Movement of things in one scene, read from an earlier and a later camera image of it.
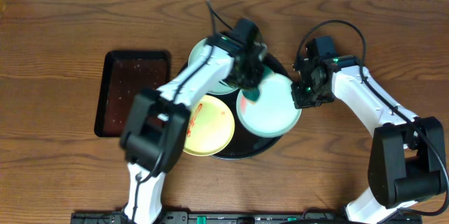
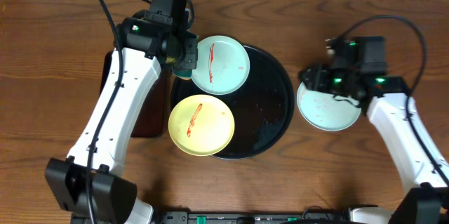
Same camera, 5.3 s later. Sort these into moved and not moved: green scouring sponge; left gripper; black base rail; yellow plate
Moved: left gripper; green scouring sponge
Not moved: black base rail; yellow plate
